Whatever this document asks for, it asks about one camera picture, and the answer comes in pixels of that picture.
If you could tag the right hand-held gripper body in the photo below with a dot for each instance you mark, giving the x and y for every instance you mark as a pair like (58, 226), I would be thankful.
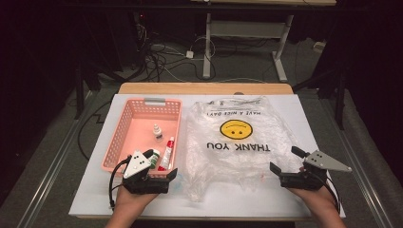
(323, 161)

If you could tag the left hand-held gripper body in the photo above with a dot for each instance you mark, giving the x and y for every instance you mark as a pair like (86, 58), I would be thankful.
(137, 164)

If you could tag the green and white bottle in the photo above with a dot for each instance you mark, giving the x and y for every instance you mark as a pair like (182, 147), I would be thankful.
(155, 159)

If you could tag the red and white tube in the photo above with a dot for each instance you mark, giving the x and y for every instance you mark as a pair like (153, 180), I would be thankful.
(167, 155)

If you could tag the pink plastic basket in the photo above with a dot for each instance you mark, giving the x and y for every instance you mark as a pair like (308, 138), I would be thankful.
(139, 133)

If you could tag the clear printed plastic bag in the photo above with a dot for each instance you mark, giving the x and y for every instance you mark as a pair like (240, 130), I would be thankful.
(253, 120)

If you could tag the person's left hand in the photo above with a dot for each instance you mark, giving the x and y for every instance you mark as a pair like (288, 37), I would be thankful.
(131, 199)

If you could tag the person's right hand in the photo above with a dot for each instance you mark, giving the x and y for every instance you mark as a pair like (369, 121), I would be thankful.
(316, 199)

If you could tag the pale blue plastic piece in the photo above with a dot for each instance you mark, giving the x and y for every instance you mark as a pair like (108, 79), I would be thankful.
(179, 183)

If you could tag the small white dropper bottle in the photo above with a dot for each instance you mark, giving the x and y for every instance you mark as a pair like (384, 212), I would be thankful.
(157, 132)

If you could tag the black metal stand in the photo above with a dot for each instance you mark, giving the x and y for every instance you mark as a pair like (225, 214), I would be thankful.
(79, 91)
(340, 101)

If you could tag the dark table grommet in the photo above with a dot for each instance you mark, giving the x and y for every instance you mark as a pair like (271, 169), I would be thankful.
(238, 93)

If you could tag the white floor socket box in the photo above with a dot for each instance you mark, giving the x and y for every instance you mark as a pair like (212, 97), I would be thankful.
(318, 47)

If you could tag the white power adapter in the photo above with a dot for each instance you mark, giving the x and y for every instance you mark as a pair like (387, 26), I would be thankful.
(189, 54)

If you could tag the black computer tower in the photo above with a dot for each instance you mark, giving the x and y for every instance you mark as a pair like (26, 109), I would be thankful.
(123, 38)

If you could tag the white framed desk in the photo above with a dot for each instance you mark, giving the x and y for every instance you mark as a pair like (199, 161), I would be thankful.
(207, 47)

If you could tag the metal floor rail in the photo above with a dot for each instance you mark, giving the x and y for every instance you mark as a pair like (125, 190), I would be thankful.
(47, 186)
(364, 186)

